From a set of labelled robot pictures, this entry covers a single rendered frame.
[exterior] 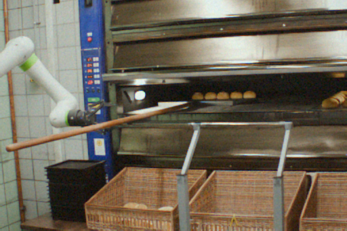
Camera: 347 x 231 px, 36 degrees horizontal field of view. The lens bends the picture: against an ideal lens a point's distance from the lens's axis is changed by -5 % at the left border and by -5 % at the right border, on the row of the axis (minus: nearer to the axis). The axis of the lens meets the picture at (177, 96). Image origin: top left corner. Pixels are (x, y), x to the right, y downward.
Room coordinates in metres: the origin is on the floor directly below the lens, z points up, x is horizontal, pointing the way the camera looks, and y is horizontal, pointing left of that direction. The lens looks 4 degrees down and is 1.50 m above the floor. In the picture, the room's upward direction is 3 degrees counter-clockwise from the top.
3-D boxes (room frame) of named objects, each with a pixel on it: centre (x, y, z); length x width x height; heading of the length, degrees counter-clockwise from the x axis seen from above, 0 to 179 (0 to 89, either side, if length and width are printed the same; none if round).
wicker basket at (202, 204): (2.83, -0.33, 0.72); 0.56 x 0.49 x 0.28; 65
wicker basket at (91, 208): (3.09, 0.21, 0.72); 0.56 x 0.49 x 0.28; 64
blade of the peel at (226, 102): (3.92, -0.19, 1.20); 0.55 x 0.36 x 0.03; 63
